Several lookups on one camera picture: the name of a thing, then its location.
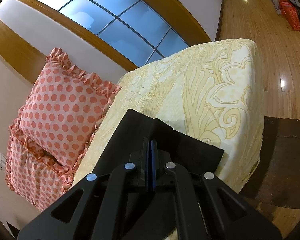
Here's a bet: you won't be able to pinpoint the cream patterned bed cover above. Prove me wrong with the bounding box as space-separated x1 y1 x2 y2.
74 38 264 192

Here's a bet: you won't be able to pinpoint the red gift bag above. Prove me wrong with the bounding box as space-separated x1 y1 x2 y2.
279 0 300 31

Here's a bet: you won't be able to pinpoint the black pants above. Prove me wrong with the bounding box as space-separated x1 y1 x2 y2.
88 108 225 240

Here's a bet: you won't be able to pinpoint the dark brown floor rug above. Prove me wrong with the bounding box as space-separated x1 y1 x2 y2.
240 116 300 209

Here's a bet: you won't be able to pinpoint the white wall outlet panel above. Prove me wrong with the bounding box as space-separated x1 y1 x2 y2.
0 152 6 171

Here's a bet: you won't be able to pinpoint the far pink polka dot pillow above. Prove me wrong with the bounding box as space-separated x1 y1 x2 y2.
19 48 121 170

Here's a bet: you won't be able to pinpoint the wooden framed window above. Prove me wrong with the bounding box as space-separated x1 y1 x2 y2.
0 0 210 82

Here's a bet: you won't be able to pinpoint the near pink polka dot pillow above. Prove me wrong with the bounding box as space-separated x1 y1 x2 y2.
5 118 75 212

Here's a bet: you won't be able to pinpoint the pink polka dot pillow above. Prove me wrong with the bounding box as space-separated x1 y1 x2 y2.
5 118 75 212
19 48 121 170

